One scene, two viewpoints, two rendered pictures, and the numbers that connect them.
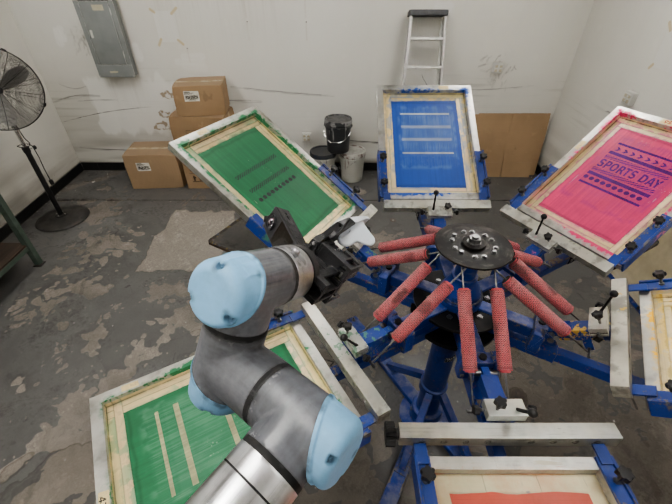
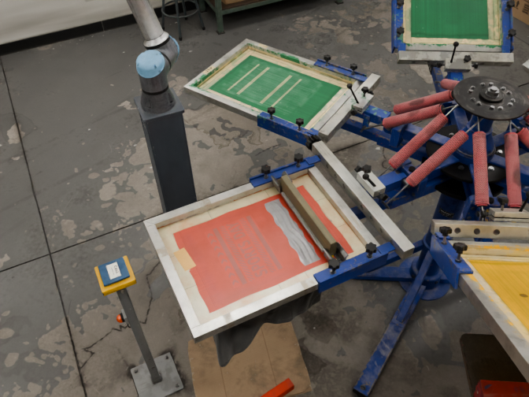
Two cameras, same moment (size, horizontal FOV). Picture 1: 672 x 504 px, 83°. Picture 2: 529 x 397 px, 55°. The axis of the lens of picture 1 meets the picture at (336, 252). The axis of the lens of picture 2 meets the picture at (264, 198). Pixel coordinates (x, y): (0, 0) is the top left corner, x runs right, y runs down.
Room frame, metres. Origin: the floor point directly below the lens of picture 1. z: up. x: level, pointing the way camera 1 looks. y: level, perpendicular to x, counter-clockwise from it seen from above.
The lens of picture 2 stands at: (-0.40, -1.69, 2.57)
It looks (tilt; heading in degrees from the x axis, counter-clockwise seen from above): 47 degrees down; 65
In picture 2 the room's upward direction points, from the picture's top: 1 degrees counter-clockwise
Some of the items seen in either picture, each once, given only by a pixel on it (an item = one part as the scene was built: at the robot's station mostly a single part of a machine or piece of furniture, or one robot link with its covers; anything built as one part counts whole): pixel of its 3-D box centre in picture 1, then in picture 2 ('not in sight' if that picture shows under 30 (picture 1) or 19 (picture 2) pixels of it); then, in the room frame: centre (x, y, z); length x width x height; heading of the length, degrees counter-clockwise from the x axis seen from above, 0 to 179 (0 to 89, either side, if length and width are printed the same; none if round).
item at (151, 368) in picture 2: not in sight; (138, 333); (-0.44, -0.42, 0.48); 0.22 x 0.22 x 0.96; 0
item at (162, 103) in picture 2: not in sight; (156, 94); (-0.02, 0.20, 1.25); 0.15 x 0.15 x 0.10
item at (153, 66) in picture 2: not in sight; (152, 70); (-0.02, 0.20, 1.37); 0.13 x 0.12 x 0.14; 51
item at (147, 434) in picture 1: (264, 383); (299, 80); (0.73, 0.25, 1.05); 1.08 x 0.61 x 0.23; 120
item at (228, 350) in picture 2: not in sight; (272, 317); (0.07, -0.75, 0.74); 0.46 x 0.04 x 0.42; 0
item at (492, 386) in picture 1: (495, 400); (380, 185); (0.69, -0.54, 1.02); 0.17 x 0.06 x 0.05; 0
